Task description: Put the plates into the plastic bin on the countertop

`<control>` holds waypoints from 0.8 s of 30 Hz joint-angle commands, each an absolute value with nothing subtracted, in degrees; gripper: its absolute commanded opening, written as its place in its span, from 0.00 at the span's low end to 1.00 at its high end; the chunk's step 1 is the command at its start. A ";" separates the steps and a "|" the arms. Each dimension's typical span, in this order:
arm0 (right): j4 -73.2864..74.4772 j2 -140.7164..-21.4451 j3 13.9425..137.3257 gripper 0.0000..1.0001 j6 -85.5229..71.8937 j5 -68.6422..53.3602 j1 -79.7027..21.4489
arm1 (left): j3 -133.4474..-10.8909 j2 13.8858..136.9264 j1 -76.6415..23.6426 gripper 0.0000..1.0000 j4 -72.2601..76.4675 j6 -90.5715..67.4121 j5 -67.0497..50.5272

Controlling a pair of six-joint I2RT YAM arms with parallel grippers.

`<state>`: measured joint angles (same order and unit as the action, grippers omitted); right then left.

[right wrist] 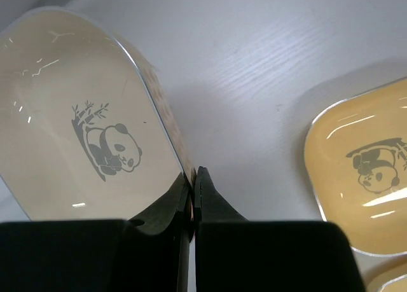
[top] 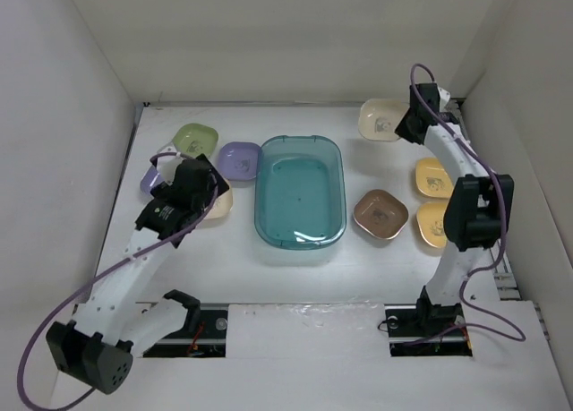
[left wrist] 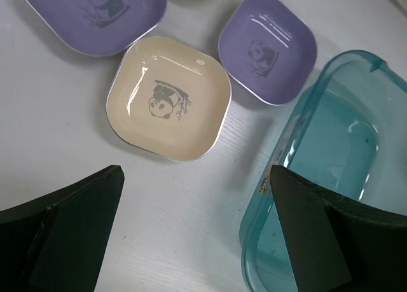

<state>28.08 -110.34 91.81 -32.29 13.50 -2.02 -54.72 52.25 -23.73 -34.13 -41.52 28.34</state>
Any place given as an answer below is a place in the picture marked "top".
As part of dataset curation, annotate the green square plate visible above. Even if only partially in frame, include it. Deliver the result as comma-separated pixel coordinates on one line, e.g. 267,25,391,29
172,123,219,158

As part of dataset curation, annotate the yellow plate near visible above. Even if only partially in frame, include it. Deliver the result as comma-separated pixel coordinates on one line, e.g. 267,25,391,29
415,200,449,253

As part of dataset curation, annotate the purple square plate left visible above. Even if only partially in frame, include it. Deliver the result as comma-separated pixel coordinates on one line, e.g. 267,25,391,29
140,165,167,197

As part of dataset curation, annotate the front mounting rail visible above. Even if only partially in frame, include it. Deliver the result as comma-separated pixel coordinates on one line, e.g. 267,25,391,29
143,303,463,361

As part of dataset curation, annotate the cream plate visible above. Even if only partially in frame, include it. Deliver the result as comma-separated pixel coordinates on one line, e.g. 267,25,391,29
203,186,234,221
358,98,409,142

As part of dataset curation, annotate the brown square plate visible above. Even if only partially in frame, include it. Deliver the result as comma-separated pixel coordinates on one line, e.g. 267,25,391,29
353,189,409,240

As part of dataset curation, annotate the aluminium rail right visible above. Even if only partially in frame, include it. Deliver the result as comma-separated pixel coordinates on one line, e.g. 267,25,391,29
447,99,523,300

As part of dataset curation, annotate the purple square plate right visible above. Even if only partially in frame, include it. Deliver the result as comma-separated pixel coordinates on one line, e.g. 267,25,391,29
217,141,261,181

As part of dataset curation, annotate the purple square plate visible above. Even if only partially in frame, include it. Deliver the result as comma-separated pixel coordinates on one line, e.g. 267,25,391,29
217,141,261,181
140,165,167,197

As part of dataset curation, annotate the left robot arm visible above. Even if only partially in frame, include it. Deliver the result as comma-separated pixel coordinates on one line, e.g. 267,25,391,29
46,155,229,394

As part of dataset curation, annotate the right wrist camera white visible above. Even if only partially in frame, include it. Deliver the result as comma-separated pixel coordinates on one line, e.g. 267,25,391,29
438,86,451,112

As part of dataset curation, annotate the yellow plate far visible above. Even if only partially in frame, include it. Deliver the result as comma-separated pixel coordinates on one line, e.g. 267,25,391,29
415,158,454,199

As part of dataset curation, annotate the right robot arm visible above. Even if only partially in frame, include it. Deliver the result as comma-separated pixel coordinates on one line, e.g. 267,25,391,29
396,82,514,345

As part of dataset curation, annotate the teal transparent plastic bin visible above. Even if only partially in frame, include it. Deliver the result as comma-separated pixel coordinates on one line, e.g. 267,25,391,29
254,135,346,251

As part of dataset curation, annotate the yellow plate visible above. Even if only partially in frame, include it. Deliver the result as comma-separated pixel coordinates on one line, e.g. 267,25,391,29
415,158,454,199
415,200,449,253

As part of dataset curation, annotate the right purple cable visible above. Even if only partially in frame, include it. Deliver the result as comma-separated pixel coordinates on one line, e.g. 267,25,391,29
410,63,527,346

